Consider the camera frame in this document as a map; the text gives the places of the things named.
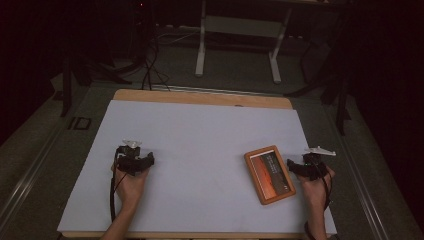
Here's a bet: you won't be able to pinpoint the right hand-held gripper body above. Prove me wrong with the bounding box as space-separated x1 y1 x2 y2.
298 145 337 182

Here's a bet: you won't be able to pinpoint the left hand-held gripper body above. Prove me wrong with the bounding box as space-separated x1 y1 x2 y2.
114 138 150 177

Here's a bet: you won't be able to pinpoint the wooden picture frame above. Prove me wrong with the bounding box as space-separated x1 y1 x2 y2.
243 144 297 206

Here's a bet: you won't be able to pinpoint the person's right hand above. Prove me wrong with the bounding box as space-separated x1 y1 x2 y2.
295 165 336 212

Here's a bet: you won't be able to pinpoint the person's left hand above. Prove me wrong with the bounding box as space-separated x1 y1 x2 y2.
111 164 151 210

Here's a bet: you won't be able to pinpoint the white table mat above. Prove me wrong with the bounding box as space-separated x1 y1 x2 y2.
56 99 338 235

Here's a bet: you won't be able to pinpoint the black metal stand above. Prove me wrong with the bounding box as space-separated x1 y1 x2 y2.
283 29 354 137
59 46 134 118

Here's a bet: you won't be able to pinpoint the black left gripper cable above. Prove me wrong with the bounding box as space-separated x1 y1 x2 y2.
109 148 129 223

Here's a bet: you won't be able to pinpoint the metal floor rail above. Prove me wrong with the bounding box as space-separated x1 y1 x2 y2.
0 124 69 228
328 106 392 240

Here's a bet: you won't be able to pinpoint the black floor bracket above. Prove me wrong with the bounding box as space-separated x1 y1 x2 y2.
67 116 93 131

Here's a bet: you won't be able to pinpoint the black floor cables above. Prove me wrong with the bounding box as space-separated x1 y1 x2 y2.
140 31 172 92

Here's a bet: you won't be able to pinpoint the white metal desk frame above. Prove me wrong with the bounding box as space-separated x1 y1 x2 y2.
194 0 295 85

